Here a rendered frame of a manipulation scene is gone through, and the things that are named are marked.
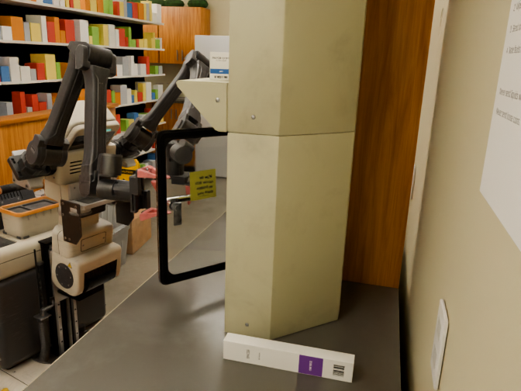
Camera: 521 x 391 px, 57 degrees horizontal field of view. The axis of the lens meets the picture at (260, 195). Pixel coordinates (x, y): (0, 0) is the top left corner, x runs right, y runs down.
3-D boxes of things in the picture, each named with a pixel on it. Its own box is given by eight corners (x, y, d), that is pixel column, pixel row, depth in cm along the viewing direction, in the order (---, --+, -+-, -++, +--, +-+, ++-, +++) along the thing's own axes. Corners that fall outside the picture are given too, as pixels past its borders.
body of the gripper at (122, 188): (135, 176, 125) (109, 174, 127) (136, 213, 128) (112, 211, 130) (146, 171, 132) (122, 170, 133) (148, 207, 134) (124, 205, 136)
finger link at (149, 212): (163, 198, 125) (131, 195, 127) (164, 223, 127) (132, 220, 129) (174, 192, 131) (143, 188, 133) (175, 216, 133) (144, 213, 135)
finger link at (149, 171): (163, 171, 123) (129, 169, 125) (163, 198, 125) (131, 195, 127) (174, 167, 129) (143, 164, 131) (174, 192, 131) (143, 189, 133)
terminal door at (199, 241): (257, 261, 139) (261, 123, 128) (160, 286, 122) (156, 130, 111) (255, 260, 140) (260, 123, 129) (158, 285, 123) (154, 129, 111)
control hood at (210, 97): (265, 115, 129) (267, 77, 126) (226, 132, 99) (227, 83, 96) (225, 113, 132) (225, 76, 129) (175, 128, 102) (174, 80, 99)
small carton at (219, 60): (232, 79, 111) (232, 52, 110) (232, 80, 107) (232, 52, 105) (211, 78, 111) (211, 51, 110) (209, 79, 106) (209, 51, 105)
